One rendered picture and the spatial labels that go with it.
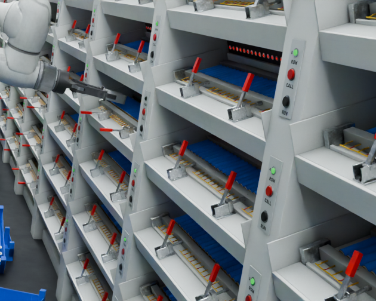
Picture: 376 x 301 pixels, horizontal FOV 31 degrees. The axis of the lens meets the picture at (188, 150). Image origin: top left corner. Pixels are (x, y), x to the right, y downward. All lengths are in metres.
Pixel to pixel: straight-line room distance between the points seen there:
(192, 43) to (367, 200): 0.90
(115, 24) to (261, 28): 1.21
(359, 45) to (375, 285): 0.33
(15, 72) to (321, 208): 1.25
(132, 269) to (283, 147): 0.82
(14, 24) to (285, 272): 1.26
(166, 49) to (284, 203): 0.72
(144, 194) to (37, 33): 0.63
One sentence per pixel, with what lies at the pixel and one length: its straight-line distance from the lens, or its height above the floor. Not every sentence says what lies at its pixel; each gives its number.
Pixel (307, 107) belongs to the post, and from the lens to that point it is 1.04.
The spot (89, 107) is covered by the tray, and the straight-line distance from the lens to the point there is 2.37.
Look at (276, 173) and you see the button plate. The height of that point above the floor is 0.88.
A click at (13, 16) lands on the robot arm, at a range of 2.08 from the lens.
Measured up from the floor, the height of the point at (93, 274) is 0.21.
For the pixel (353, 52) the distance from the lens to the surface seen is 0.96.
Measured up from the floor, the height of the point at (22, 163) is 0.18.
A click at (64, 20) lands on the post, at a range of 3.03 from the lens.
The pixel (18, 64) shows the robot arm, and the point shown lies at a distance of 2.10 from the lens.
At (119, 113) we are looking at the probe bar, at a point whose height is 0.78.
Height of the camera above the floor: 1.10
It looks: 11 degrees down
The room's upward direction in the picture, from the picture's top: 9 degrees clockwise
